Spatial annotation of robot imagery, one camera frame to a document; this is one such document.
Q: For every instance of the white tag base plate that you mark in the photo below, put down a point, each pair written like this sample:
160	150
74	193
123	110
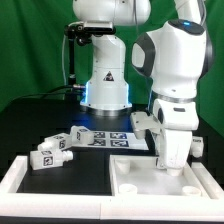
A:
115	140

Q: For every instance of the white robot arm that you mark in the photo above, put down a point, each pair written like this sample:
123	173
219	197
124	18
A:
173	56

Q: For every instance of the white U-shaped obstacle fence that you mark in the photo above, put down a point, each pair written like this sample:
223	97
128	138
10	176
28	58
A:
125	206

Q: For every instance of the white square tabletop part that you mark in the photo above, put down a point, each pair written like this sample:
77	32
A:
139	175

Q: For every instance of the black camera on stand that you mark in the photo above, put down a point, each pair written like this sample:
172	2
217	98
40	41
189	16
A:
80	33

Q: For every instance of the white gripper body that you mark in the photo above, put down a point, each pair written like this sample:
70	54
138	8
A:
172	125

